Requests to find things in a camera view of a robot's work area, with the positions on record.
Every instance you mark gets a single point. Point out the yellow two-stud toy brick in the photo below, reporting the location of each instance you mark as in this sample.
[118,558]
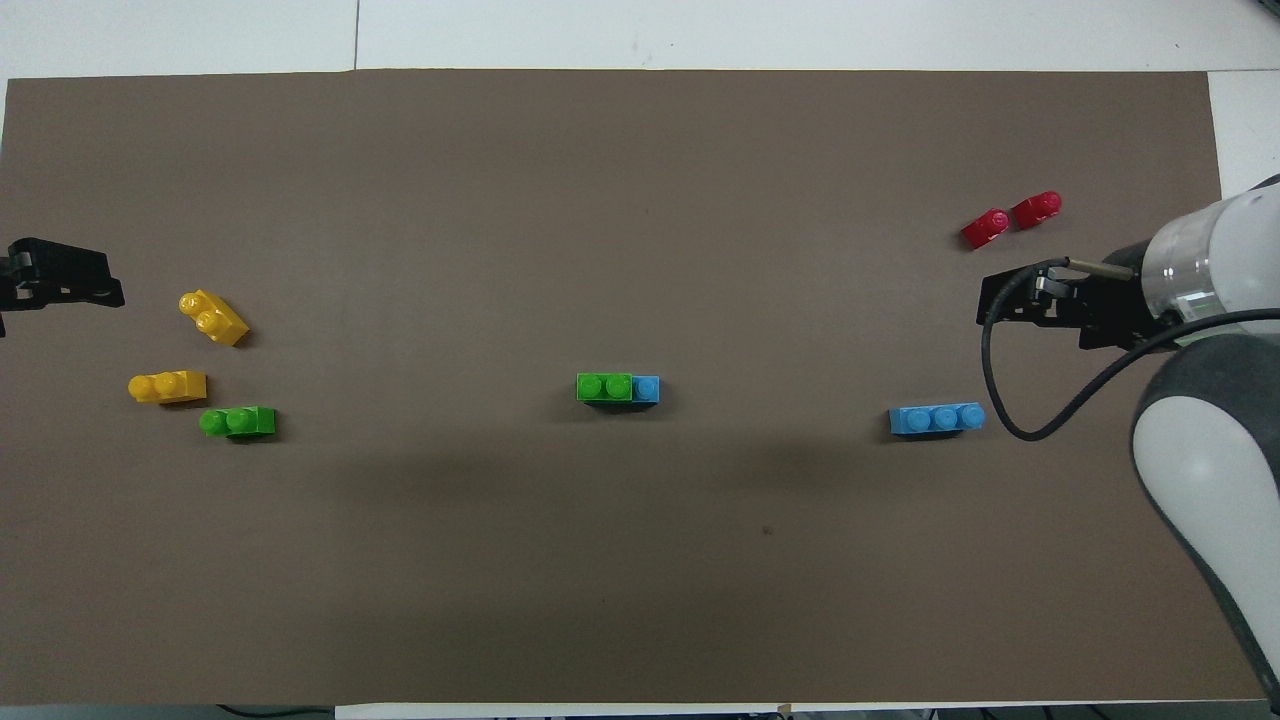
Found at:
[215,320]
[168,387]

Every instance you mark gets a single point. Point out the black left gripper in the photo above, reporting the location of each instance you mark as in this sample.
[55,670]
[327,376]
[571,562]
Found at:
[5,285]

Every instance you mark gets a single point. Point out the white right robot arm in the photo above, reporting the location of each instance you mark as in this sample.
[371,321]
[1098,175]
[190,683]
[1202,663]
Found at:
[1200,480]

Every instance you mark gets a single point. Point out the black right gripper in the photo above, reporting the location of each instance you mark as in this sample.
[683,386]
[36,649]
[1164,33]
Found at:
[1110,295]

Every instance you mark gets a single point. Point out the brown table mat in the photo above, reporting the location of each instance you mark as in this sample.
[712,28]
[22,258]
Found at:
[600,200]

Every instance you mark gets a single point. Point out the green two-stud toy brick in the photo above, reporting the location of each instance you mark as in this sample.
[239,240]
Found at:
[605,387]
[238,422]

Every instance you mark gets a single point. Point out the blue three-stud toy brick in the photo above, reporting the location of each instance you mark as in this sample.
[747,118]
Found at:
[937,419]
[647,389]

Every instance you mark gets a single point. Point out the red one-stud toy brick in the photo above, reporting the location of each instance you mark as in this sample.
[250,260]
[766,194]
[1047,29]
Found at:
[1036,210]
[985,230]

